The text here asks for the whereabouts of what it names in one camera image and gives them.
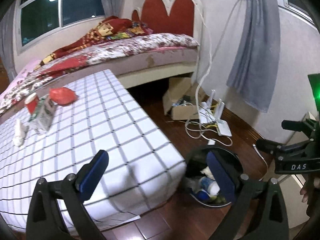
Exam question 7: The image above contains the black round trash bin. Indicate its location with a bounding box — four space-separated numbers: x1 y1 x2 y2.
182 145 232 208

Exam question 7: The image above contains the person's hand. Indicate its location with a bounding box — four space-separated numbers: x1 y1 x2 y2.
300 175 316 203

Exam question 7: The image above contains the blue white paper cup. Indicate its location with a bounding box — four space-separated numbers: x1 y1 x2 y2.
199 177 220 197

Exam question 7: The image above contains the white flat modem box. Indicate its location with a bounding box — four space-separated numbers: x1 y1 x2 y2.
216 120 232 137

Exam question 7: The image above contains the white checkered table cloth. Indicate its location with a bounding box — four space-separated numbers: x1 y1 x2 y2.
1 70 186 232

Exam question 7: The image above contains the white router with antennas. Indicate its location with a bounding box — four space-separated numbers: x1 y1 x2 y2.
199 89 225 124

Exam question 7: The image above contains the green white milk carton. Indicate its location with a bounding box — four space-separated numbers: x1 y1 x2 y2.
28 95 57 134

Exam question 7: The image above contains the crumpled beige tissue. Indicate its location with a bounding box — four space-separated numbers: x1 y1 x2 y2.
13 119 29 147

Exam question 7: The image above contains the open cardboard box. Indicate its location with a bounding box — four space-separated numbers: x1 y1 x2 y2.
163 77 199 121

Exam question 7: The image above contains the red paper cup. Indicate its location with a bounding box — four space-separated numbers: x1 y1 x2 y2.
24 93 39 114

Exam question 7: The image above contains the grey hanging curtain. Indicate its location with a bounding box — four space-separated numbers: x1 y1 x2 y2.
227 0 280 113

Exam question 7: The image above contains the bed with floral mattress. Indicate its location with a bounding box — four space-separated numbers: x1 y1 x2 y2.
1 33 200 114

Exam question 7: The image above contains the red patterned blanket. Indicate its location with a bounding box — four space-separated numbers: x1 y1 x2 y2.
35 16 153 70

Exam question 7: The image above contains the red heart headboard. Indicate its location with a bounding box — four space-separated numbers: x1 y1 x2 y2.
131 0 195 37

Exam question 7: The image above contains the white charger cable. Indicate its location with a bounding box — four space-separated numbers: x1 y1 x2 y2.
252 143 270 181

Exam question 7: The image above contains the white thick cable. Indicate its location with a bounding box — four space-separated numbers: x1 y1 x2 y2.
195 0 247 111

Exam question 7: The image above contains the window with white frame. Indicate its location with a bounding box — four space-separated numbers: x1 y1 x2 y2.
17 0 104 52

